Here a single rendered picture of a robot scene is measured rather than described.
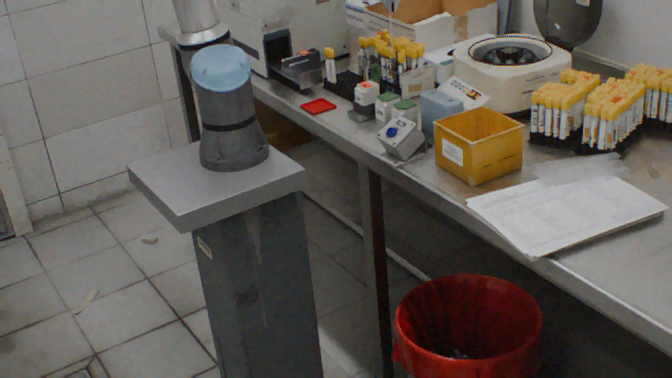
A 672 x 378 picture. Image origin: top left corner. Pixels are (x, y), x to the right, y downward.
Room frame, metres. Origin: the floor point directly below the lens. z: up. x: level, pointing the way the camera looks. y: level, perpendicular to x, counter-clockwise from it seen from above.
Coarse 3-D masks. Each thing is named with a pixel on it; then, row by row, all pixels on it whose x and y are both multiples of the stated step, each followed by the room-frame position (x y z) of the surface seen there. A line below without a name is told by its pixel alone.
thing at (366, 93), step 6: (360, 84) 1.85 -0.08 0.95; (366, 84) 1.85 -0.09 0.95; (372, 84) 1.84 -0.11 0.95; (360, 90) 1.83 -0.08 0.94; (366, 90) 1.82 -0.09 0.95; (372, 90) 1.83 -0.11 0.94; (378, 90) 1.84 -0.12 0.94; (360, 96) 1.83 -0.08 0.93; (366, 96) 1.82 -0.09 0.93; (372, 96) 1.83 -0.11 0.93; (360, 102) 1.83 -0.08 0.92; (366, 102) 1.82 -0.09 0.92; (372, 102) 1.83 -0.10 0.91
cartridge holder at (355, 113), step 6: (354, 102) 1.85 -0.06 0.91; (354, 108) 1.85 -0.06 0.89; (360, 108) 1.82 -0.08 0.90; (366, 108) 1.81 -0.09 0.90; (372, 108) 1.82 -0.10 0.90; (348, 114) 1.84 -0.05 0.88; (354, 114) 1.82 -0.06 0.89; (360, 114) 1.82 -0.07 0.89; (366, 114) 1.81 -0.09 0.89; (372, 114) 1.82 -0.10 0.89; (360, 120) 1.80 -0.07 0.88
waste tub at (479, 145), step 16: (464, 112) 1.59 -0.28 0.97; (480, 112) 1.61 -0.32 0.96; (496, 112) 1.57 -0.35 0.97; (448, 128) 1.57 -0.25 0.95; (464, 128) 1.59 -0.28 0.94; (480, 128) 1.61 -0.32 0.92; (496, 128) 1.57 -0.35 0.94; (512, 128) 1.52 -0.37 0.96; (448, 144) 1.51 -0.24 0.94; (464, 144) 1.46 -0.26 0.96; (480, 144) 1.45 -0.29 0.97; (496, 144) 1.47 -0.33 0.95; (512, 144) 1.49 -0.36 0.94; (448, 160) 1.51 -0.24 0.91; (464, 160) 1.46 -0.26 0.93; (480, 160) 1.45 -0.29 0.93; (496, 160) 1.47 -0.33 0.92; (512, 160) 1.49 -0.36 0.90; (464, 176) 1.46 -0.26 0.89; (480, 176) 1.45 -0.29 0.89; (496, 176) 1.47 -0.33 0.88
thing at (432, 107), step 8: (424, 96) 1.70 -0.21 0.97; (432, 96) 1.69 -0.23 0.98; (448, 96) 1.68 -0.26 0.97; (424, 104) 1.70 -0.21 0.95; (432, 104) 1.67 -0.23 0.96; (440, 104) 1.65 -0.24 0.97; (448, 104) 1.63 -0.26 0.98; (456, 104) 1.64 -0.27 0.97; (424, 112) 1.70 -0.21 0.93; (432, 112) 1.68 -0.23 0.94; (440, 112) 1.65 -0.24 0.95; (448, 112) 1.63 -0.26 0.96; (456, 112) 1.64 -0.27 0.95; (424, 120) 1.70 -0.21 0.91; (432, 120) 1.68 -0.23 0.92; (424, 128) 1.70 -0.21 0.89; (432, 128) 1.68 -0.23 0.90; (432, 136) 1.67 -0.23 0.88
